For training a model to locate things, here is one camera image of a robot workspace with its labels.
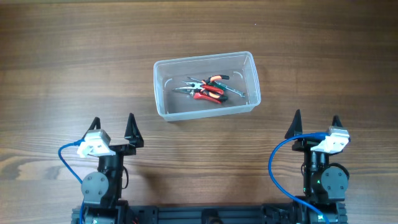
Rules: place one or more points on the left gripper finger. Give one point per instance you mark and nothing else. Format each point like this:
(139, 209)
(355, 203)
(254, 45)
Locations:
(96, 124)
(132, 133)

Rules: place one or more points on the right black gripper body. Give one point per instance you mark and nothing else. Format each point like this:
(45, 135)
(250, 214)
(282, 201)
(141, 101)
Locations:
(304, 145)

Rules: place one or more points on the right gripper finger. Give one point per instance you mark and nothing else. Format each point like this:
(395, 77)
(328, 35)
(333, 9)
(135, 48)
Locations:
(295, 128)
(336, 122)

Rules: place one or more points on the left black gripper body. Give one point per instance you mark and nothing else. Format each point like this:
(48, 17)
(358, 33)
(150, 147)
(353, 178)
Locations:
(115, 148)

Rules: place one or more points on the silver combination wrench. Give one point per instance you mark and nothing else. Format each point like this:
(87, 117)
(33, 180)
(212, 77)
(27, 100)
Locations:
(240, 93)

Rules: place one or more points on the red handled snips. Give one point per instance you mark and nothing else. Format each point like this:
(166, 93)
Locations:
(194, 91)

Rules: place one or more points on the orange black needle-nose pliers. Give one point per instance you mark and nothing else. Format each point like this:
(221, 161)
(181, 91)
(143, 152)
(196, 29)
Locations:
(210, 79)

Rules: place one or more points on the clear plastic container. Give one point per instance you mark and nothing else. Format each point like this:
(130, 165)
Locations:
(175, 106)

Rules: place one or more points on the green handled screwdriver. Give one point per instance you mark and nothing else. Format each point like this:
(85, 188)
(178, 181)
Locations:
(195, 81)

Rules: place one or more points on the black red handled screwdriver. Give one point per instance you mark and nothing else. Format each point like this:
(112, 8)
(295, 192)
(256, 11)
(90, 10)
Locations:
(215, 97)

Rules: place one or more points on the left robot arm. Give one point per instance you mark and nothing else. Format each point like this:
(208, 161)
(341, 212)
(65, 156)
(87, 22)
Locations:
(102, 189)

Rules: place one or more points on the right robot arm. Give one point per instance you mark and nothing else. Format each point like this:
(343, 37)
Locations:
(324, 183)

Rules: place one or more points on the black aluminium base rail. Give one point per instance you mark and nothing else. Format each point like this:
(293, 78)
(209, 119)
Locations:
(258, 214)

